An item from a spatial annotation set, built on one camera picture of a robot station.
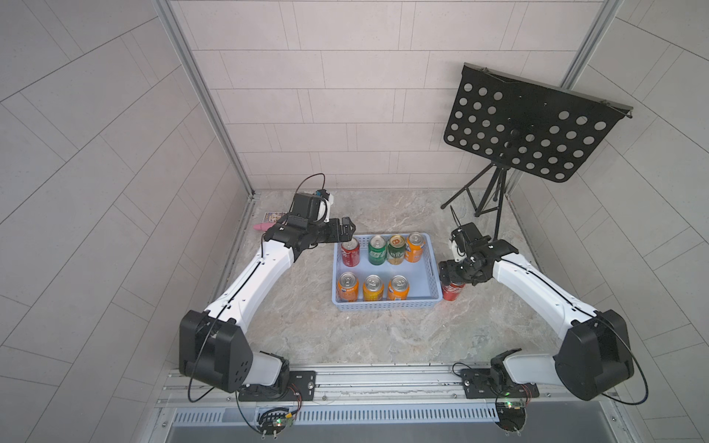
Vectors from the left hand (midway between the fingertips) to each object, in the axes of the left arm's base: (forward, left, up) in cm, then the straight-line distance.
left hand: (348, 225), depth 81 cm
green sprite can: (-2, -9, -11) cm, 15 cm away
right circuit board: (-44, -42, -20) cm, 64 cm away
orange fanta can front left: (-15, 0, -10) cm, 18 cm away
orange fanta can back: (-1, -22, -11) cm, 24 cm away
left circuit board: (-45, +17, -22) cm, 53 cm away
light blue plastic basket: (-3, -12, -22) cm, 26 cm away
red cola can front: (-15, -31, -13) cm, 37 cm away
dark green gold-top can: (-1, -15, -11) cm, 19 cm away
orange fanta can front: (-15, -15, -10) cm, 24 cm away
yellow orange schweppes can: (-16, -8, -10) cm, 20 cm away
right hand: (-10, -32, -12) cm, 35 cm away
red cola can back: (-3, -1, -11) cm, 11 cm away
